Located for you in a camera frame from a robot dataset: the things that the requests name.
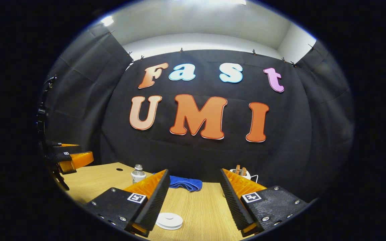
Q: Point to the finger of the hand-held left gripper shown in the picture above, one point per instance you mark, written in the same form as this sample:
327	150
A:
79	160
65	149

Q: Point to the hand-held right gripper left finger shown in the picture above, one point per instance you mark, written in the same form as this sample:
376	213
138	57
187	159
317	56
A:
156	204

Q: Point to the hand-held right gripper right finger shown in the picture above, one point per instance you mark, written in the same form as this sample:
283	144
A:
235	204

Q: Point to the white porcelain teacup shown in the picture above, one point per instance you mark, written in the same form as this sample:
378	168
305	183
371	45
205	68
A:
169	228

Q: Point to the clear water bottle green label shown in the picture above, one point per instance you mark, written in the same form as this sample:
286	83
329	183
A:
138	175

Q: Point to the white toaster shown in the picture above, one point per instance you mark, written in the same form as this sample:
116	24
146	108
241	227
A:
235	172

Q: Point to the brown bread slice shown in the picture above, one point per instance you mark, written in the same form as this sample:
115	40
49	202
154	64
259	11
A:
243	171
237	168

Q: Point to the blue folded towel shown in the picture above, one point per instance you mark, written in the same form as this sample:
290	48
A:
186	183

